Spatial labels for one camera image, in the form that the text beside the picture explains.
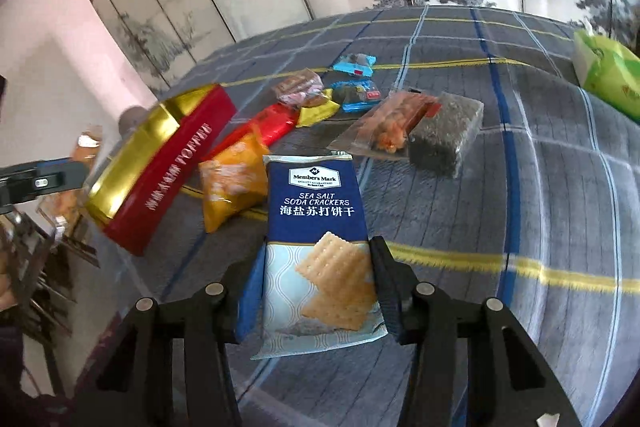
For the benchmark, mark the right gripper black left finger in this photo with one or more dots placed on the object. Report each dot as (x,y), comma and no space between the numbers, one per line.
(131,383)

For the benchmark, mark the clear orange peanut packet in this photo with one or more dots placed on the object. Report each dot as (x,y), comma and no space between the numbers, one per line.
(383,132)

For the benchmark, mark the red gold toffee tin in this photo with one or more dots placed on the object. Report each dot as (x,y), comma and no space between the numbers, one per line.
(130,193)

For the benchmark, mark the blue candy packet far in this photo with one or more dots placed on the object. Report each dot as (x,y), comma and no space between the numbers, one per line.
(355,64)

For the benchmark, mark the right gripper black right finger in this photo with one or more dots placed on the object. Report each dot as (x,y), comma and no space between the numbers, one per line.
(509,381)

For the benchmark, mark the pink clear snack packet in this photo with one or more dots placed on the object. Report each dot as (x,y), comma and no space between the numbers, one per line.
(302,89)

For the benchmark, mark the grey plaid tablecloth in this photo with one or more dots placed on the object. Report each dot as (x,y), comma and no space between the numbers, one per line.
(544,214)

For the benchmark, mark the blue candy packet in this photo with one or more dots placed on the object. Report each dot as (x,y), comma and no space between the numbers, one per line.
(355,64)
(356,96)

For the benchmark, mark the orange snack packet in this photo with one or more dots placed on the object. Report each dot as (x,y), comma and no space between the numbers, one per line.
(233,180)

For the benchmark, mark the green tissue pack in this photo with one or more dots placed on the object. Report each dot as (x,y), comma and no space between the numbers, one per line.
(610,71)

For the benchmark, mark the dark seaweed snack packet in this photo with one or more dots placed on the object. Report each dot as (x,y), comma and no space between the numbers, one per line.
(444,135)

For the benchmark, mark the blue soda crackers packet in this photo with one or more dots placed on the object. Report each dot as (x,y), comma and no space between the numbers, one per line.
(318,292)

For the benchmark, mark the red snack packet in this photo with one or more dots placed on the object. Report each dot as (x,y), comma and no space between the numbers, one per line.
(271,124)

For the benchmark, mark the yellow candy packet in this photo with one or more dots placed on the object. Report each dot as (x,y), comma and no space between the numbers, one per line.
(321,109)

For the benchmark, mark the wooden folding rack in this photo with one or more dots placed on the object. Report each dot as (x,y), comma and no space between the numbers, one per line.
(36,263)

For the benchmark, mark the blue candy packet near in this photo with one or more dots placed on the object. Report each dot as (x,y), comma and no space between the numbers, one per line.
(356,96)

